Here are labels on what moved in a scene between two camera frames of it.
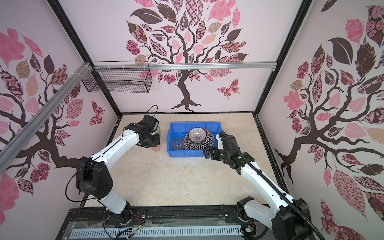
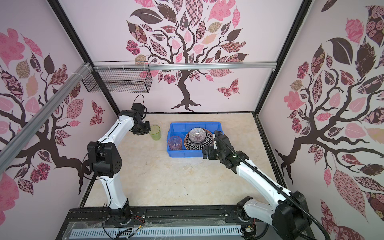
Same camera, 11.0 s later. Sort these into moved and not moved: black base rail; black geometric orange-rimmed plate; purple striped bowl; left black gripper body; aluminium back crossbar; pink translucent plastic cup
Moved: pink translucent plastic cup; left black gripper body
Not moved: aluminium back crossbar; purple striped bowl; black base rail; black geometric orange-rimmed plate
